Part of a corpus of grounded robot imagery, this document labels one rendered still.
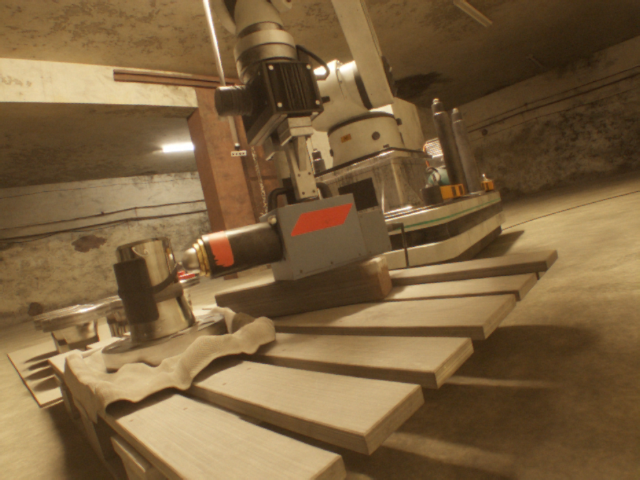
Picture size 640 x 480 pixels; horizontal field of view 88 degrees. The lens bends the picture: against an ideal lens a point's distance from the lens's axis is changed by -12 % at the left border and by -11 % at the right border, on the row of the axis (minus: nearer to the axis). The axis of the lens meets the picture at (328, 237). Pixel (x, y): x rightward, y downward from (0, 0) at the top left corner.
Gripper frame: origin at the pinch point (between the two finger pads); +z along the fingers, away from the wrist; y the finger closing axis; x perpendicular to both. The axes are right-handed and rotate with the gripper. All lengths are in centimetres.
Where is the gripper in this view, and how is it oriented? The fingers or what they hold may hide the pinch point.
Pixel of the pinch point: (298, 188)
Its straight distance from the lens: 94.7
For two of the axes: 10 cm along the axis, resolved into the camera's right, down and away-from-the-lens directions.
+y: -4.5, 1.0, 8.9
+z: 2.4, 9.7, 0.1
